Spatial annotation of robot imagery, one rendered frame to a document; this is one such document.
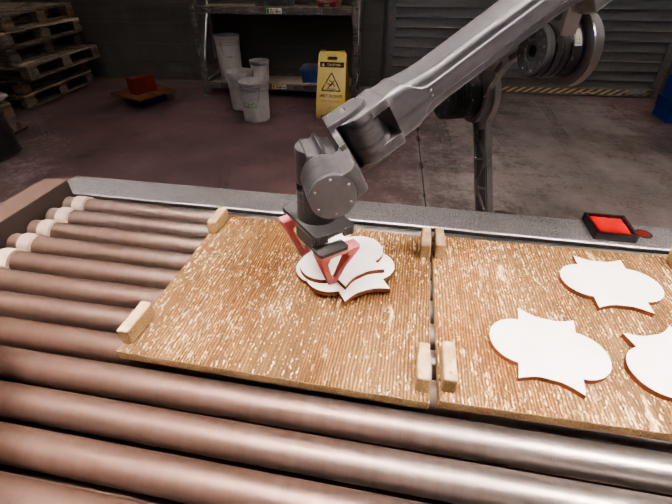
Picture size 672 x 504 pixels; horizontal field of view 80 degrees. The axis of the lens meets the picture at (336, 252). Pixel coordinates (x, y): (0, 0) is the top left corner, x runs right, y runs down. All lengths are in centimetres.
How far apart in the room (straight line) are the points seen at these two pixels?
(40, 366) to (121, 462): 21
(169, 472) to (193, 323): 20
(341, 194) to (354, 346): 21
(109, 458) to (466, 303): 50
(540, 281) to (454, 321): 18
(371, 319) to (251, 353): 17
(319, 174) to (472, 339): 31
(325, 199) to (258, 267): 26
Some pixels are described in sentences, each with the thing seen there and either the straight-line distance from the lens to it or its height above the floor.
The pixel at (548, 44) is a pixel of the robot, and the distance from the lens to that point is 134.
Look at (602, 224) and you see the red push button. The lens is 95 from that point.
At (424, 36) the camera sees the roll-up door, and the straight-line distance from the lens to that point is 527.
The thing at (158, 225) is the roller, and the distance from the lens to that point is 89.
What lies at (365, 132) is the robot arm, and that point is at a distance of 51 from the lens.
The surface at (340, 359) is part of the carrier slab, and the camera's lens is 54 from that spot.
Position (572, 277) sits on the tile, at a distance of 74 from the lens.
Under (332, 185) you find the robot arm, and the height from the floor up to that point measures 115.
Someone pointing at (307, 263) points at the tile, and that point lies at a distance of 64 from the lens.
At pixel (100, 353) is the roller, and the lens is 67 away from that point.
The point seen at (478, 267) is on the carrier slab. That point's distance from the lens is 71.
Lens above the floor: 136
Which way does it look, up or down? 37 degrees down
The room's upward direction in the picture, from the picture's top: straight up
